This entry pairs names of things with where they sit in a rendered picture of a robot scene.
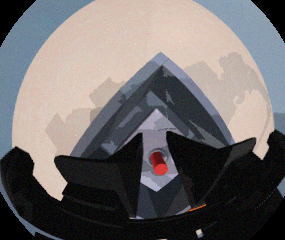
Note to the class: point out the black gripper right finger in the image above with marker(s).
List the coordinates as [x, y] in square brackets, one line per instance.
[200, 166]

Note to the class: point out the red peg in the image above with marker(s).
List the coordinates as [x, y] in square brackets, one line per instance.
[159, 164]

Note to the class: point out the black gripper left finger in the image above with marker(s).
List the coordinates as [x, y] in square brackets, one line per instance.
[120, 172]

